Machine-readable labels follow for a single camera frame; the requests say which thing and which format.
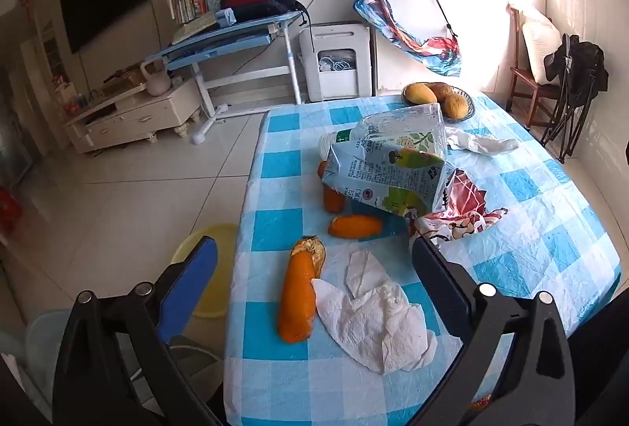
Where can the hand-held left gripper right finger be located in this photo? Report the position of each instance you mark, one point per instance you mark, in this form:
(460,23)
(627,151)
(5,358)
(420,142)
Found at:
(437,278)

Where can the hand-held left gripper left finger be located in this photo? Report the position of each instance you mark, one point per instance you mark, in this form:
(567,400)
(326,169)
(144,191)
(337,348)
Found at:
(196,278)

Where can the yellow plastic basin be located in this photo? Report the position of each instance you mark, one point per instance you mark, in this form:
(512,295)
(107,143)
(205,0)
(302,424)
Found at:
(216,298)

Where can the large white tissue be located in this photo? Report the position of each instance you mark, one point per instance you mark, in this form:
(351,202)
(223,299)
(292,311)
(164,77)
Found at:
(373,323)

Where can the crushed drink carton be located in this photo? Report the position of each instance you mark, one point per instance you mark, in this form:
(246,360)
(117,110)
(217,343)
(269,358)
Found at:
(373,175)

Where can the colourful snack wrapper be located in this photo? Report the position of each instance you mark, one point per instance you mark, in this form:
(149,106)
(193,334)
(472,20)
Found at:
(462,205)

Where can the blue checkered tablecloth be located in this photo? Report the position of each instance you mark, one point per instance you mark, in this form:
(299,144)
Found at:
(516,234)

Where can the long orange peel piece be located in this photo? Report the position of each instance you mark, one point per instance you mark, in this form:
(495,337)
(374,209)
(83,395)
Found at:
(297,303)

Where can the clear plastic bottle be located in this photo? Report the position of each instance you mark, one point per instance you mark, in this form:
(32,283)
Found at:
(393,124)

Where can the pale teal chair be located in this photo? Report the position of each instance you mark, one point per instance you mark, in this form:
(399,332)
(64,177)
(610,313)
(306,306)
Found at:
(42,342)

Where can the cream television cabinet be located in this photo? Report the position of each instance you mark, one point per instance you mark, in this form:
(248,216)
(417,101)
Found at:
(137,116)

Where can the dark fruit plate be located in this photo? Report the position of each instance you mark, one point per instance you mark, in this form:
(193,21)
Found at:
(472,104)

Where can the pink kettlebell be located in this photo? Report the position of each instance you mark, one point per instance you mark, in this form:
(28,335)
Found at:
(157,84)

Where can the black folding chair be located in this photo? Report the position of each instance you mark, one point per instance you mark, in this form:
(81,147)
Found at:
(570,121)

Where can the cardboard box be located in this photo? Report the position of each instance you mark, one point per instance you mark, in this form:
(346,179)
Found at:
(123,82)

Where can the wooden chair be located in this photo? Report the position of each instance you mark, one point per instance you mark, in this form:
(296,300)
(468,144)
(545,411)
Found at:
(528,84)

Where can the colourful hanging bag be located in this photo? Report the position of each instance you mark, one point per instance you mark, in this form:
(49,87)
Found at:
(417,45)

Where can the blue tilting study desk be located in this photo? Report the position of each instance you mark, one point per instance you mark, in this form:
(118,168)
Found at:
(221,40)

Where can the white pillow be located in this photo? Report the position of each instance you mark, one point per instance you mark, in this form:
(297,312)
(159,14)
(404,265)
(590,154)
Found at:
(538,43)

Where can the black jacket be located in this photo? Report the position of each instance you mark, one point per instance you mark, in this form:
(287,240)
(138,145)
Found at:
(580,62)

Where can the white air purifier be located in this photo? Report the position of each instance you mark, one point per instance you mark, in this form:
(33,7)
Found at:
(339,38)

